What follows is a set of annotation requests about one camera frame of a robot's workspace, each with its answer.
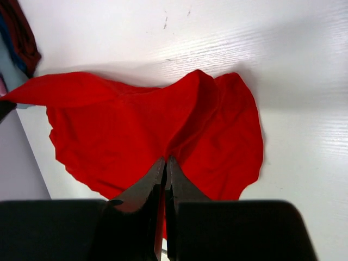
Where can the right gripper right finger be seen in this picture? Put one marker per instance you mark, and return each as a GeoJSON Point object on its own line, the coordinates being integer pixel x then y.
{"type": "Point", "coordinates": [199, 228]}

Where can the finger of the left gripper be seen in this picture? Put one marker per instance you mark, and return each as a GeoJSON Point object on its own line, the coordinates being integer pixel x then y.
{"type": "Point", "coordinates": [5, 108]}

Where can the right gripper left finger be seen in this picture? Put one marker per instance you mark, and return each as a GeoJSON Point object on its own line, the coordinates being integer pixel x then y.
{"type": "Point", "coordinates": [128, 227]}

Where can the red t shirt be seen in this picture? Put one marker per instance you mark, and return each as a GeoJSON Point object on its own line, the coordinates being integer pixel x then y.
{"type": "Point", "coordinates": [108, 134]}

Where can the pink folded t shirt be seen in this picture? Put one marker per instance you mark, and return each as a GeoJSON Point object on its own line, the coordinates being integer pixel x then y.
{"type": "Point", "coordinates": [3, 90]}

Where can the grey-blue folded t shirt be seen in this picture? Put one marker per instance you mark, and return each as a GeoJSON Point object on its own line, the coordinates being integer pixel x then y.
{"type": "Point", "coordinates": [13, 77]}

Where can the blue folded t shirt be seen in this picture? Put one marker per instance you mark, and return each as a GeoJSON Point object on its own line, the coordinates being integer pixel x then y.
{"type": "Point", "coordinates": [9, 44]}

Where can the maroon folded t shirt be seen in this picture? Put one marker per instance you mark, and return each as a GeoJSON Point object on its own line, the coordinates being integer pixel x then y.
{"type": "Point", "coordinates": [21, 35]}

